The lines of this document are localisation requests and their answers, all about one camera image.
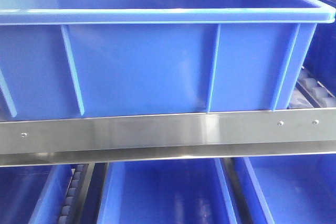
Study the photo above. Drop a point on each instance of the lower middle blue bin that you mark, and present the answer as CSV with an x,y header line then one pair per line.
x,y
167,191

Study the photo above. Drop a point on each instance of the large blue plastic bin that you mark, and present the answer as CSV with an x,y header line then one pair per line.
x,y
90,58

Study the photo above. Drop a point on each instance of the steel shelf front beam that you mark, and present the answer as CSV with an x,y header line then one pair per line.
x,y
168,136

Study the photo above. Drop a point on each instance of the lower roller track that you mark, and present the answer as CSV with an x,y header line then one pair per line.
x,y
76,195

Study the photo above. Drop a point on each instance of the lower right blue bin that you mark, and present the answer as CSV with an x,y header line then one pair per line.
x,y
288,189

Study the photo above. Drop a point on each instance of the lower left blue bin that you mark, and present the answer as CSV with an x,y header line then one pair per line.
x,y
33,194

